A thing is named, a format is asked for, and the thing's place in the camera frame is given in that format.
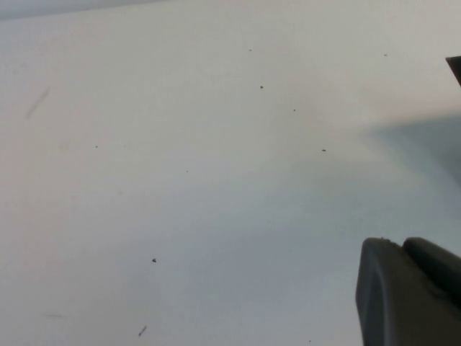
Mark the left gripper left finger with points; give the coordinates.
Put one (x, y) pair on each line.
(389, 306)

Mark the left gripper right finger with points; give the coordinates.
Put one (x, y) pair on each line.
(436, 263)

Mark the black printed glasses case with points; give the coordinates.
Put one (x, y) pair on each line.
(455, 68)

